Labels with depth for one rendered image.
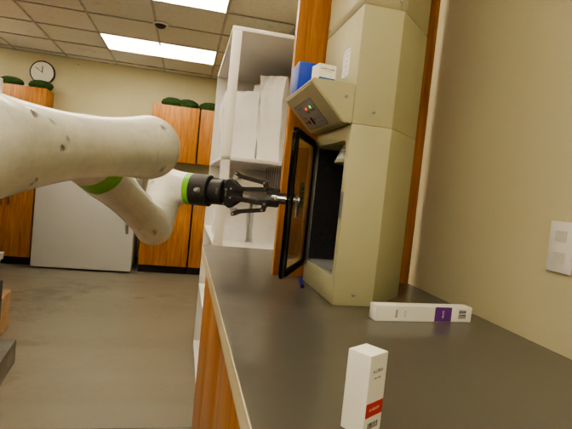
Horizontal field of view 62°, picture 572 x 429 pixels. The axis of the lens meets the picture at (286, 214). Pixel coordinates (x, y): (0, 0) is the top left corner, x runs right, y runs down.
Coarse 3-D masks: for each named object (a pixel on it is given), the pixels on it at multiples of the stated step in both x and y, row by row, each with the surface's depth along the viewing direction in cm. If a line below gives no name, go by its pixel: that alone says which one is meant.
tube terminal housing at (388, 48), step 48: (336, 48) 139; (384, 48) 120; (384, 96) 121; (336, 144) 136; (384, 144) 122; (384, 192) 123; (336, 240) 124; (384, 240) 127; (336, 288) 123; (384, 288) 131
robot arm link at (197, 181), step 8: (192, 176) 135; (200, 176) 135; (208, 176) 135; (192, 184) 134; (200, 184) 133; (208, 184) 134; (192, 192) 133; (200, 192) 133; (192, 200) 135; (200, 200) 134; (208, 200) 136
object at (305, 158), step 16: (304, 144) 133; (304, 160) 135; (304, 176) 138; (288, 192) 122; (304, 192) 141; (288, 208) 122; (304, 208) 143; (304, 224) 146; (304, 240) 149; (288, 256) 128
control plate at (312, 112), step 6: (306, 102) 132; (312, 102) 128; (294, 108) 146; (300, 108) 140; (306, 108) 135; (312, 108) 131; (300, 114) 144; (306, 114) 139; (312, 114) 135; (318, 114) 130; (306, 120) 143; (318, 120) 134; (324, 120) 130; (312, 126) 143; (318, 126) 138
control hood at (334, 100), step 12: (312, 84) 119; (324, 84) 118; (336, 84) 119; (348, 84) 119; (300, 96) 133; (312, 96) 125; (324, 96) 118; (336, 96) 119; (348, 96) 119; (324, 108) 124; (336, 108) 119; (348, 108) 120; (300, 120) 149; (336, 120) 122; (348, 120) 120; (312, 132) 148
